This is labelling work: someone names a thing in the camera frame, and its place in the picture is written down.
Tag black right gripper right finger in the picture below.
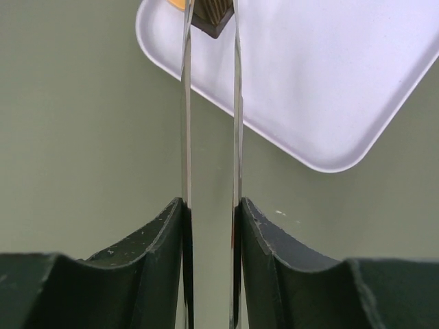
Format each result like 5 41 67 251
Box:
241 198 438 328

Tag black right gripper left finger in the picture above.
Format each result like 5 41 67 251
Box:
1 198 182 328

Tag metal tongs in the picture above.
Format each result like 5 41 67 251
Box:
178 1 245 328

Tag lavender plastic tray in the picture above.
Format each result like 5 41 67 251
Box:
191 0 438 173

